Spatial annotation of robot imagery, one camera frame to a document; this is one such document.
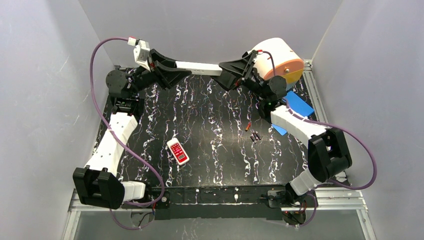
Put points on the white cylindrical drum box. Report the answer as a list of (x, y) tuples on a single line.
[(279, 59)]

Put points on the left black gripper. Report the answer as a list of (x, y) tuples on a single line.
[(154, 67)]

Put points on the red orange battery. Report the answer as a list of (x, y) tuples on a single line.
[(248, 126)]

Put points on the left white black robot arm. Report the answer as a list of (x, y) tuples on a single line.
[(96, 183)]

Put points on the red white remote control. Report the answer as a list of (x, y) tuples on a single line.
[(177, 151)]

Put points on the blue square plate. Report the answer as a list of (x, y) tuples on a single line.
[(299, 105)]

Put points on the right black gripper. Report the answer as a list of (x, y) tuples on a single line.
[(248, 69)]

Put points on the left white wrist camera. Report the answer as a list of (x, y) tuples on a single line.
[(141, 52)]

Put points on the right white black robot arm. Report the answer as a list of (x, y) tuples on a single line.
[(327, 149)]

